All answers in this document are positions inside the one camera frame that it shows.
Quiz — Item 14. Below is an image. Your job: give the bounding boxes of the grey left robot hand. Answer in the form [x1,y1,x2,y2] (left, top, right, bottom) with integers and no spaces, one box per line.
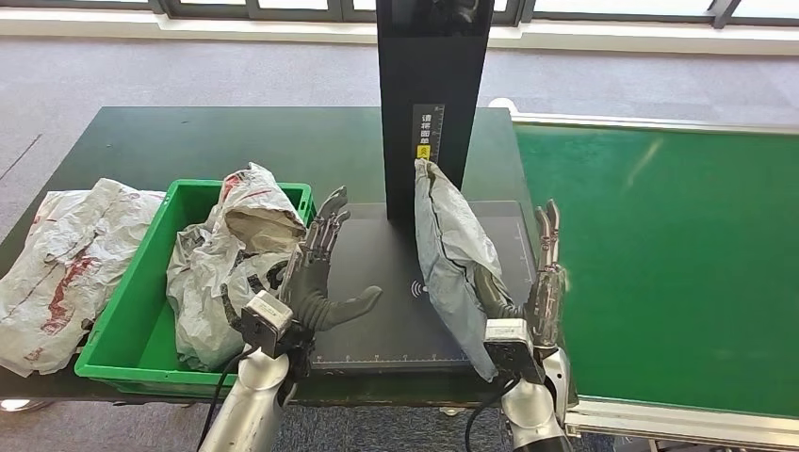
[279,186,383,333]

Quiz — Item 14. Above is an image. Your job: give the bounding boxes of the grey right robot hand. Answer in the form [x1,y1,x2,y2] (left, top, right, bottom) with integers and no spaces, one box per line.
[473,199,569,352]

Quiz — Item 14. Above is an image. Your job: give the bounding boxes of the white parcel bag black lettering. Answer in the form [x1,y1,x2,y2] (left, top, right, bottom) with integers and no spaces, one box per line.
[165,162,310,374]

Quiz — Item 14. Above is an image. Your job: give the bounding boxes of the plain grey parcel bag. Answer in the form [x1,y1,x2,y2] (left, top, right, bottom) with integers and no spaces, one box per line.
[414,158,507,383]

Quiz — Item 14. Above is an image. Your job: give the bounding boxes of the green conveyor belt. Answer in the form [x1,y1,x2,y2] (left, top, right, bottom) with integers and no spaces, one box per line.
[514,122,799,419]

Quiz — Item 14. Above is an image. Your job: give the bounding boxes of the black inbound scanner machine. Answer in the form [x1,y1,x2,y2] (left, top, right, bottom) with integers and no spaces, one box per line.
[308,0,541,376]

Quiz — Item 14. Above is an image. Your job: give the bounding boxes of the white parcel bag red smears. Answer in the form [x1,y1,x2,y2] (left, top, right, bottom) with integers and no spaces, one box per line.
[0,178,167,379]

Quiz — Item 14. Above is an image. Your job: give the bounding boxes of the green plastic crate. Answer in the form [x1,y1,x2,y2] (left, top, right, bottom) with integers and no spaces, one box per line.
[74,179,316,400]

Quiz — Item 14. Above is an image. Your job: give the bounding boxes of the black yellow label sticker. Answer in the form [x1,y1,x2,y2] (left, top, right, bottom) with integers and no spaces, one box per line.
[412,104,447,182]

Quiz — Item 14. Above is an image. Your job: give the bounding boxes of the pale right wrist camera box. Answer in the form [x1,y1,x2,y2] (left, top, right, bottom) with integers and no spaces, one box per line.
[483,317,545,385]

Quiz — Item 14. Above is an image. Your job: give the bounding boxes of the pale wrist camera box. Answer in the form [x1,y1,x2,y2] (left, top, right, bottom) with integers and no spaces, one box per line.
[239,289,295,360]
[483,317,545,385]

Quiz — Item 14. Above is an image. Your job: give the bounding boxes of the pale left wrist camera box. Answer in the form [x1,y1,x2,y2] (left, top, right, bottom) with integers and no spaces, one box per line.
[239,289,295,360]

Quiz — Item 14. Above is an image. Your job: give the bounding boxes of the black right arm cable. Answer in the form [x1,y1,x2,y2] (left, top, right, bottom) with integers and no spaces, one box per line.
[465,377,522,452]

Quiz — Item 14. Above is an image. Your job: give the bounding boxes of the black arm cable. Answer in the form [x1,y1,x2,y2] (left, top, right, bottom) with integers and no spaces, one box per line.
[465,377,522,452]
[196,346,258,452]

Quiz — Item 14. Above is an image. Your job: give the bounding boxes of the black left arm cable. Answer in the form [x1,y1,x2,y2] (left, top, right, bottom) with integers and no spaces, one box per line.
[196,346,258,452]

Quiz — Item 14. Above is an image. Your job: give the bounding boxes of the aluminium conveyor frame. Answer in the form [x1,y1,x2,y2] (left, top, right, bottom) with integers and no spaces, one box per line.
[489,96,799,452]

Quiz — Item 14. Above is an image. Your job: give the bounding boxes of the window with dark frame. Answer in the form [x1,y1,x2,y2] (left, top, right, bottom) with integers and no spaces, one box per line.
[0,0,799,29]

